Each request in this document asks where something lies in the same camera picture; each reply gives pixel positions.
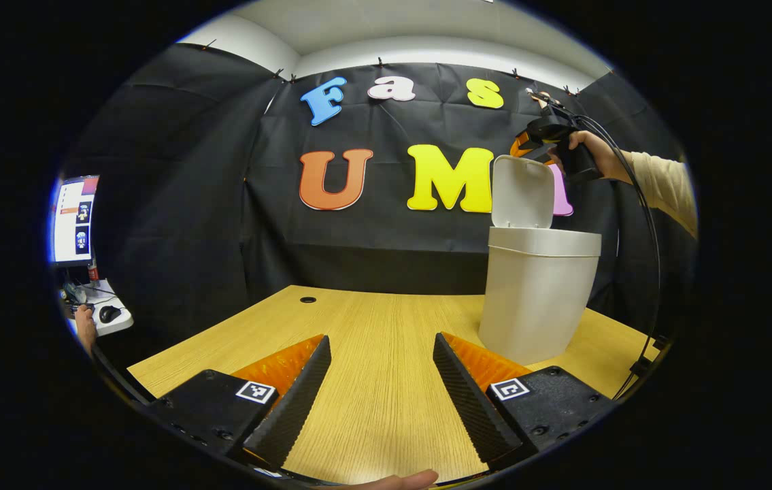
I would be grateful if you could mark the white desktop garbage bin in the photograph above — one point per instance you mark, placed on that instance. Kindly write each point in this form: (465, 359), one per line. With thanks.
(535, 299)

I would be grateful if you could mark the computer monitor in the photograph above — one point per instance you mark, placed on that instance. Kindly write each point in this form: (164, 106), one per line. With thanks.
(76, 218)

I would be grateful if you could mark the small red bottle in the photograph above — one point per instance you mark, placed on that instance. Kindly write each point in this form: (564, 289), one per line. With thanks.
(93, 272)

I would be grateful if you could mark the white side desk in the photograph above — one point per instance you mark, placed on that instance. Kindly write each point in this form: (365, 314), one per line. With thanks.
(111, 329)

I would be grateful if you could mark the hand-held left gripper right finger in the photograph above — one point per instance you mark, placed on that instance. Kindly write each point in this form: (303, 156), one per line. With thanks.
(467, 401)

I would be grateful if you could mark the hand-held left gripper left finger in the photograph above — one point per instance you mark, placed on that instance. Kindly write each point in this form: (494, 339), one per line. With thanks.
(297, 401)

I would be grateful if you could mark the black keyboard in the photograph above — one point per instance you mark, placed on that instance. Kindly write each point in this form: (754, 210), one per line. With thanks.
(76, 310)

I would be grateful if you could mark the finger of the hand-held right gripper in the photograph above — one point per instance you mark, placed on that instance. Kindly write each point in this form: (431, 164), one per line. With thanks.
(532, 150)

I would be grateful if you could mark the black backdrop cloth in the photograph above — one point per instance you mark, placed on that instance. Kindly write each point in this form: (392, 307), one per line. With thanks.
(175, 204)

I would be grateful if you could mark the wooden desktop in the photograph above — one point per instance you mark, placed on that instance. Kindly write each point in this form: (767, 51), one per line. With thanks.
(379, 354)

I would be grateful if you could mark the black computer mouse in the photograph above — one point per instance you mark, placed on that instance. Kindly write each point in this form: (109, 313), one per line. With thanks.
(110, 314)

